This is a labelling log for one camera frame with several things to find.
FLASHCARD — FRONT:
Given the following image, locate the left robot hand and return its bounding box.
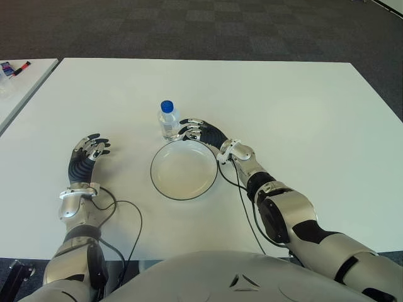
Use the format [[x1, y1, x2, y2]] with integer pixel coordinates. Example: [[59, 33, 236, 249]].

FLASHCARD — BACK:
[[67, 133, 111, 185]]

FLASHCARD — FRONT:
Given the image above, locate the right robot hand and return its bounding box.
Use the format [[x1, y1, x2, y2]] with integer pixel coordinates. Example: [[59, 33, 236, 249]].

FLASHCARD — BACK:
[[178, 117, 229, 152]]

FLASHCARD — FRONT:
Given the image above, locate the clear water bottle blue cap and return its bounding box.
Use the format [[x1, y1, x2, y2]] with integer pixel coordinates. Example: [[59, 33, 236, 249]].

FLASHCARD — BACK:
[[157, 99, 182, 142]]

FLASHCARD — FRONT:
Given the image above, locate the white plate black rim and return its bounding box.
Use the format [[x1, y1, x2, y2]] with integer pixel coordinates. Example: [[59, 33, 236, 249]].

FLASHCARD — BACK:
[[150, 140, 219, 201]]

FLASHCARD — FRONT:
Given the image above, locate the white side table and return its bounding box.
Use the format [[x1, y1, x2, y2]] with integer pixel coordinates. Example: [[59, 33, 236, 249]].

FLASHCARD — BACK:
[[0, 58, 60, 136]]

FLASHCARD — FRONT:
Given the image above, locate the clear plastic bag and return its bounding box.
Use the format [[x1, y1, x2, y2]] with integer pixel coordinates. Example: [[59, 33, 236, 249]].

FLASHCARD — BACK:
[[0, 75, 15, 100]]

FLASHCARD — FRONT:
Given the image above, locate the red black marker pen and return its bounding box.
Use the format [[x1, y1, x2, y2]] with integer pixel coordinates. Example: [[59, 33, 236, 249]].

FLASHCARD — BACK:
[[11, 60, 31, 77]]

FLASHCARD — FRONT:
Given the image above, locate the black wheeled base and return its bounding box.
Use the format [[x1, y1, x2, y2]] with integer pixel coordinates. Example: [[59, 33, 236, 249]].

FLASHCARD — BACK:
[[8, 259, 35, 302]]

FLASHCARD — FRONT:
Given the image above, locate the grey robot torso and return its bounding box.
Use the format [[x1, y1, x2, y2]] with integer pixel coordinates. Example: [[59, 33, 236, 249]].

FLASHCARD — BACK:
[[18, 250, 397, 302]]

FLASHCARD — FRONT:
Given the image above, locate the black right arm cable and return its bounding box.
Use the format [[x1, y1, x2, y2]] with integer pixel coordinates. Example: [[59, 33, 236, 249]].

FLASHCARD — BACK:
[[218, 155, 267, 255]]

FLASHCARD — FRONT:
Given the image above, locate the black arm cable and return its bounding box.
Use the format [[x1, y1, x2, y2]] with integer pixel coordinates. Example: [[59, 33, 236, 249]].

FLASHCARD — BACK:
[[89, 186, 144, 286], [218, 155, 267, 255]]

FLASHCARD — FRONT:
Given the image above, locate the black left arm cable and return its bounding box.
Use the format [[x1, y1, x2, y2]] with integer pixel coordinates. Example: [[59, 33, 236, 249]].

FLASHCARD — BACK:
[[89, 186, 144, 286]]

